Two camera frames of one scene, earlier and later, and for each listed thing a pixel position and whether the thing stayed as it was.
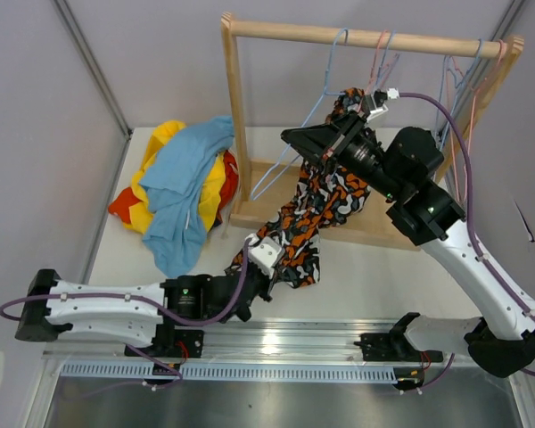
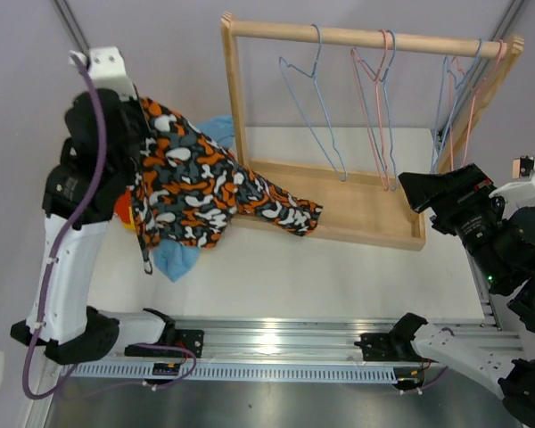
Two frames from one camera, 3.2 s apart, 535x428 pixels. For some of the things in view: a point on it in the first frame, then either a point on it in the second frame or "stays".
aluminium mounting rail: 274,340 stays
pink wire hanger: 374,61 → 382,172
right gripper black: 329,143 → 448,192
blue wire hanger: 326,93 → 312,76
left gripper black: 265,292 → 132,105
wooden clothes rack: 258,192 stays
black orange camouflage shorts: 325,198 → 188,188
